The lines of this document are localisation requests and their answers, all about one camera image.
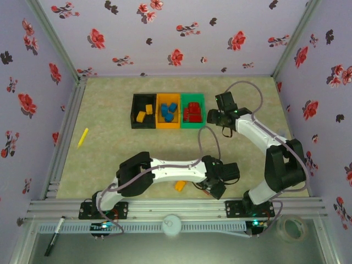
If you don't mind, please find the clear tape roll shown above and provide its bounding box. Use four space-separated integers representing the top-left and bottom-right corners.
276 214 309 244

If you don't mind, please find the long aluminium base rail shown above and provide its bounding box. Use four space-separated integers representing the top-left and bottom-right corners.
26 196 328 220

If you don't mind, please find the white slotted cable duct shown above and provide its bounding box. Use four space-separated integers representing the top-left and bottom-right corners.
36 222 248 235

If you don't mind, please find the black plastic bin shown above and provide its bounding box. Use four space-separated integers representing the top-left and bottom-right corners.
130 93 158 129

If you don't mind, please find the aluminium side rail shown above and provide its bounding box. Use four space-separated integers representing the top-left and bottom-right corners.
41 76 88 199

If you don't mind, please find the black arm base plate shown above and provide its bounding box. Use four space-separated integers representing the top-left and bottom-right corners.
78 201 130 220
224 200 276 218

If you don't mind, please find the aluminium corner post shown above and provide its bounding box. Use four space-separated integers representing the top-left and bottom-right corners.
26 0 83 82
271 0 323 80

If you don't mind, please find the white round knob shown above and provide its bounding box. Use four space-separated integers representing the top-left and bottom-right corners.
162 213 182 237

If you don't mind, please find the green plastic bin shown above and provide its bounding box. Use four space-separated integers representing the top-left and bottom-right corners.
180 92 206 129

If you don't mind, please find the black marker pen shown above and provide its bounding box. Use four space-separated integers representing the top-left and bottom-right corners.
44 216 67 257

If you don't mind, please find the black controller board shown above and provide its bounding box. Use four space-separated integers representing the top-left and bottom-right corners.
245 219 270 238
90 221 118 239

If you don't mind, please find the yellow marker pen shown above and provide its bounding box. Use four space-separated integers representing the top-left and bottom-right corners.
77 128 89 150

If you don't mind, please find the grey right arm cable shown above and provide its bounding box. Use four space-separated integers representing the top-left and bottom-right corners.
224 81 310 237

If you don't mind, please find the orange plastic bin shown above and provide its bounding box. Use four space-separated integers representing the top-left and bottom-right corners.
155 93 182 129

